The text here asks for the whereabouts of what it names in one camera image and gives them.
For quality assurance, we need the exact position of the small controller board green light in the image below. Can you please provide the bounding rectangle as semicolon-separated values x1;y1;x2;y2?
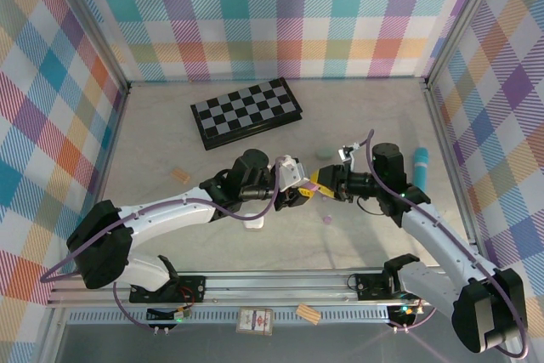
388;302;422;326
146;305;191;325

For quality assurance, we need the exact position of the playing card box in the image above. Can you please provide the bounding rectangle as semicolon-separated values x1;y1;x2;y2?
235;306;275;337

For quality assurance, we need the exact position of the aluminium frame post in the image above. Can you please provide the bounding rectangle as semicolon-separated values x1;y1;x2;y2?
44;0;132;94
422;0;509;88

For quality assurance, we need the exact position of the aluminium mounting rail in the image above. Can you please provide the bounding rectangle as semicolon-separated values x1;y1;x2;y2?
46;267;518;334

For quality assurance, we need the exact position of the teal cylindrical handheld device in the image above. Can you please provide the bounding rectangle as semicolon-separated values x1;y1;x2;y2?
412;146;429;190

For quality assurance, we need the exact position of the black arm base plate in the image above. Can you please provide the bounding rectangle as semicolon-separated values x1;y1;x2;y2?
129;274;208;303
354;272;400;301

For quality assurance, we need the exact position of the white earbud charging case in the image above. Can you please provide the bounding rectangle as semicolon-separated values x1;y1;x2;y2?
242;213;265;232

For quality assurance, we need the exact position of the black grey folding chessboard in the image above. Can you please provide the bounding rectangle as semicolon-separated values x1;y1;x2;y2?
190;77;304;152

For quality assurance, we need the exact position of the aluminium floor side rail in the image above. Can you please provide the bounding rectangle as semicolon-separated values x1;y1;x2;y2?
418;77;488;269
72;84;132;275

